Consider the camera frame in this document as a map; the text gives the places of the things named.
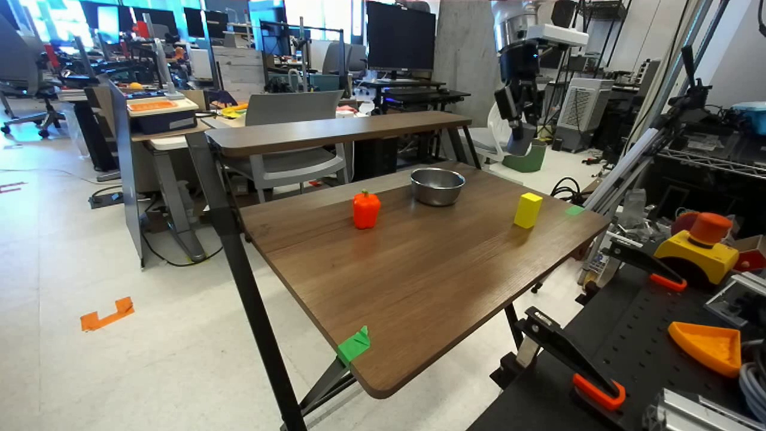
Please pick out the yellow block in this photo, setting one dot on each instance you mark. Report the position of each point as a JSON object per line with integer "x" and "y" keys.
{"x": 528, "y": 212}

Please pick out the orange toy pepper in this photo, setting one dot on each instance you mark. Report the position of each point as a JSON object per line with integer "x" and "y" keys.
{"x": 367, "y": 212}

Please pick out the steel bowl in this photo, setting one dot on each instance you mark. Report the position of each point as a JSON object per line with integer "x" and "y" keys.
{"x": 437, "y": 185}

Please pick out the raised wooden shelf board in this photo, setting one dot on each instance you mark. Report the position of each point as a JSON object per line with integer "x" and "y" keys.
{"x": 336, "y": 130}

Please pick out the black monitor desk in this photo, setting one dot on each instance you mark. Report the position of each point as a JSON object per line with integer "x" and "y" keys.
{"x": 414, "y": 97}

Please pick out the green tape mark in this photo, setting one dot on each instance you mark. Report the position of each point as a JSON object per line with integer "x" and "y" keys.
{"x": 352, "y": 345}
{"x": 575, "y": 212}

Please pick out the grey upholstered chair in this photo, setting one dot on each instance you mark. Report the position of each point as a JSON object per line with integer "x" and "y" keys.
{"x": 291, "y": 112}

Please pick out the green floor wedge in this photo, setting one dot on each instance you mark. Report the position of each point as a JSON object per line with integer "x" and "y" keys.
{"x": 525, "y": 159}

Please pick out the brown wooden table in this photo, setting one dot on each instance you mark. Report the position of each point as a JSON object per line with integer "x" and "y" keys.
{"x": 247, "y": 302}

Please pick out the black computer monitor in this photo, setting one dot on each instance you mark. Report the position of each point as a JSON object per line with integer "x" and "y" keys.
{"x": 398, "y": 36}

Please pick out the dark box orange lid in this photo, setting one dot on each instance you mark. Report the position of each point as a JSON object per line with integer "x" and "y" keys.
{"x": 158, "y": 112}

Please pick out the slanted aluminium beam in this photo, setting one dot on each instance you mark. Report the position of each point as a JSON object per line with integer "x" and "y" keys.
{"x": 630, "y": 169}

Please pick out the grey desk with partition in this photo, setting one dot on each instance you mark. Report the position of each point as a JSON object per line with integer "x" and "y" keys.
{"x": 127, "y": 159}

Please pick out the black clamp orange grip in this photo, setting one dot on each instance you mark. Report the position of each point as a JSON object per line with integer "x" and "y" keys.
{"x": 666, "y": 281}
{"x": 595, "y": 391}

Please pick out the black perforated base board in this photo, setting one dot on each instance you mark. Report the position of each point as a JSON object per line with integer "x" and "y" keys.
{"x": 638, "y": 337}

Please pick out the yellow emergency stop box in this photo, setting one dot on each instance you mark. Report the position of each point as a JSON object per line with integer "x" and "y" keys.
{"x": 702, "y": 253}

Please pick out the orange wedge piece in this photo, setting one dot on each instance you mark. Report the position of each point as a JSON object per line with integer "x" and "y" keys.
{"x": 708, "y": 345}

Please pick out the small metal mounting plate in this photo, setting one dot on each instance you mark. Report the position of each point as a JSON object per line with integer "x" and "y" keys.
{"x": 738, "y": 302}

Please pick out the red round part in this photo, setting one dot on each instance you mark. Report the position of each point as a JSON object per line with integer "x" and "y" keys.
{"x": 750, "y": 262}

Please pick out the grey rolling office chair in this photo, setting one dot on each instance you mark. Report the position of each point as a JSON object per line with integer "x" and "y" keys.
{"x": 24, "y": 80}

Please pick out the orange floor bracket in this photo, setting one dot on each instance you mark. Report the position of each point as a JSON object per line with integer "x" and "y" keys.
{"x": 105, "y": 314}

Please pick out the aluminium extrusion rail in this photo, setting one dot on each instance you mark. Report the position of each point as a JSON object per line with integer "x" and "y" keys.
{"x": 702, "y": 410}

